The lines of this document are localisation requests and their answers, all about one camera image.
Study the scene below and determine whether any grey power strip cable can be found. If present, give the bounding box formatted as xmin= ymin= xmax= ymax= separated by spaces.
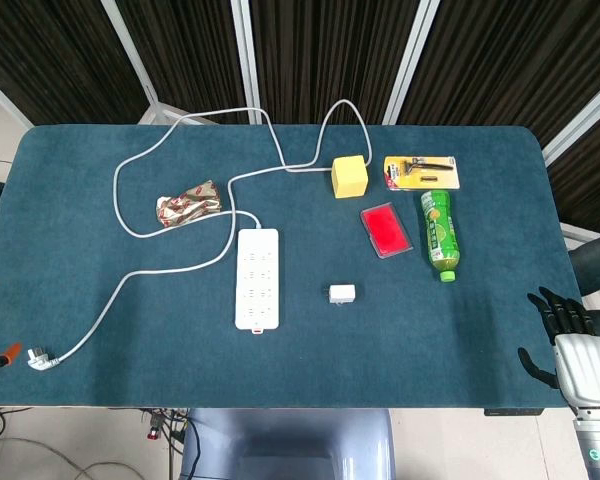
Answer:
xmin=54 ymin=98 xmax=374 ymax=364

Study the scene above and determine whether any blue table cloth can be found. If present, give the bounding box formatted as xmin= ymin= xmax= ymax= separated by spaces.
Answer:
xmin=0 ymin=123 xmax=590 ymax=409

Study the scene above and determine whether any razor in yellow package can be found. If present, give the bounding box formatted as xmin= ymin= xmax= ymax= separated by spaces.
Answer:
xmin=382 ymin=155 xmax=462 ymax=192

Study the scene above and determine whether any white power strip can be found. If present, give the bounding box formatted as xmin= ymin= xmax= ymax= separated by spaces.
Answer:
xmin=234 ymin=227 xmax=281 ymax=335

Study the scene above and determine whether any green tea bottle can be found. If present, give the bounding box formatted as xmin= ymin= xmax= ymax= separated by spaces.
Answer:
xmin=419 ymin=189 xmax=462 ymax=283

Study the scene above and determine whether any orange black clamp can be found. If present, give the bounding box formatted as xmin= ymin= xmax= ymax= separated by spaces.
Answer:
xmin=0 ymin=341 xmax=23 ymax=376

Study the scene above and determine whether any gold red snack wrapper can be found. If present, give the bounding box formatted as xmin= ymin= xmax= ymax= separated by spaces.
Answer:
xmin=154 ymin=179 xmax=225 ymax=229

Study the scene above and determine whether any red ink pad box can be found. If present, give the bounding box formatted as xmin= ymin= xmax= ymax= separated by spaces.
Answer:
xmin=359 ymin=201 xmax=412 ymax=260

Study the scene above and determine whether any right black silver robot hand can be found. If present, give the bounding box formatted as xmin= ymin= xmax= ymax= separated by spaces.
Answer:
xmin=517 ymin=285 xmax=600 ymax=409

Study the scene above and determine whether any dark grey rounded chair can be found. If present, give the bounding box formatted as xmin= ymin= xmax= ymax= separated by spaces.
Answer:
xmin=567 ymin=230 xmax=600 ymax=306

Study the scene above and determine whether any white electrical power plug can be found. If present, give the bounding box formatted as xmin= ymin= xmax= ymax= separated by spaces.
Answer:
xmin=26 ymin=348 xmax=61 ymax=372

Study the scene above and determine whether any dark slatted partition panel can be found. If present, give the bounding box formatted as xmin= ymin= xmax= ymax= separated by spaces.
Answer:
xmin=102 ymin=0 xmax=259 ymax=126
xmin=232 ymin=0 xmax=439 ymax=126
xmin=384 ymin=0 xmax=600 ymax=151
xmin=0 ymin=0 xmax=149 ymax=126

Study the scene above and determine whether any yellow sponge cube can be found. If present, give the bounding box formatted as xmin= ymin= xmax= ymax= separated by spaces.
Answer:
xmin=330 ymin=154 xmax=370 ymax=200

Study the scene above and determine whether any grey-blue robot torso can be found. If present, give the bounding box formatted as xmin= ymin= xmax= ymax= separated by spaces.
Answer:
xmin=179 ymin=407 xmax=397 ymax=480

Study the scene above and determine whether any white power adapter plug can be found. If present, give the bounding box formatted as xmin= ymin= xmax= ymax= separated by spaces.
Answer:
xmin=322 ymin=283 xmax=357 ymax=306

